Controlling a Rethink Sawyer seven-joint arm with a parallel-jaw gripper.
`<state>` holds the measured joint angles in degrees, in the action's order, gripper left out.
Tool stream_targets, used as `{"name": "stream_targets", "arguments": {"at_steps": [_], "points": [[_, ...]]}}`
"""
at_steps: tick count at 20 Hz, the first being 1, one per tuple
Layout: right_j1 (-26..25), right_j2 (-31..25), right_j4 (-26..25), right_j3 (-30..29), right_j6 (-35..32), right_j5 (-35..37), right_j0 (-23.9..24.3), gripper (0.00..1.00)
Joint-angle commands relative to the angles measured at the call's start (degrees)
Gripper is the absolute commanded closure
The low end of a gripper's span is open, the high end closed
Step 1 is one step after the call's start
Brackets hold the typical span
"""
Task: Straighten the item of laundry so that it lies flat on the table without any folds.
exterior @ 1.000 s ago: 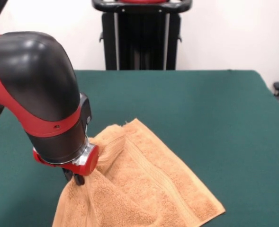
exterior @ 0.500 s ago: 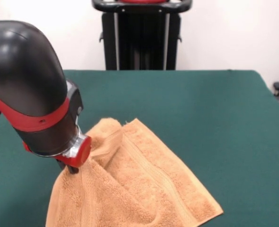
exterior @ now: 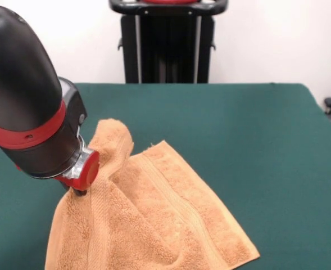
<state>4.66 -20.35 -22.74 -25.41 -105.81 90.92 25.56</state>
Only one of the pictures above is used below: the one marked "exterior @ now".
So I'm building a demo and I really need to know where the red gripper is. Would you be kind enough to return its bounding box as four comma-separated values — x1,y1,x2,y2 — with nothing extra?
53,150,101,197

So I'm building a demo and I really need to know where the orange terry towel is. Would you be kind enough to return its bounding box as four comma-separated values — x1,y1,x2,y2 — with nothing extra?
44,118,261,270

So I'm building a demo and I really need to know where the dark green table cloth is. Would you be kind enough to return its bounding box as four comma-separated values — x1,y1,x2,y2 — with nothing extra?
0,82,331,270

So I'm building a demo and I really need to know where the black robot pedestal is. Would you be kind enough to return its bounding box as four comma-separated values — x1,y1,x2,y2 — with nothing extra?
108,0,228,84

